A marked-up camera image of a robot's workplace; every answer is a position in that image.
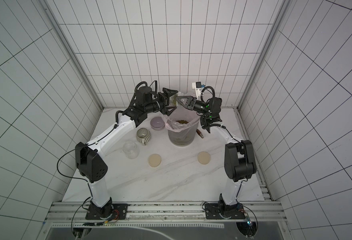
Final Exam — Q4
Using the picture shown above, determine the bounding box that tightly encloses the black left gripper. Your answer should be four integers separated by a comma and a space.
146, 87, 180, 117

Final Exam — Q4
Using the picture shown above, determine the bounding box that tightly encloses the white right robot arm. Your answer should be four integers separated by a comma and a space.
175, 86, 257, 215

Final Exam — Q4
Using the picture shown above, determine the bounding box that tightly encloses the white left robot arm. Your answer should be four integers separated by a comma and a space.
75, 81, 178, 215

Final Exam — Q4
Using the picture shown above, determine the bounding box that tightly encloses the purple round lid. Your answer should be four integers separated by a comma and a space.
150, 117, 165, 131

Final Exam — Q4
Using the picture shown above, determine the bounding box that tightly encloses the grey mesh waste bin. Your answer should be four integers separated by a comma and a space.
168, 124, 199, 147

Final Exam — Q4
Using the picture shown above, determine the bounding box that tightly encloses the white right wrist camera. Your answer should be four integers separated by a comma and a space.
192, 82, 205, 98

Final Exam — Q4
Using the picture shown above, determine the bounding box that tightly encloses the wooden handled metal spatula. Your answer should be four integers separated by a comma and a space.
197, 129, 205, 139

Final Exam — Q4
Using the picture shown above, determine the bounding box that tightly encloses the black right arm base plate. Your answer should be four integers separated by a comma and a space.
203, 202, 246, 220

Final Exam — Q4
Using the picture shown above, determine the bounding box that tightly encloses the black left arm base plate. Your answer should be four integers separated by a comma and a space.
85, 203, 128, 221

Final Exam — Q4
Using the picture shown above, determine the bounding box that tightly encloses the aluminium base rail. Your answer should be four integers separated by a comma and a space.
45, 202, 287, 228

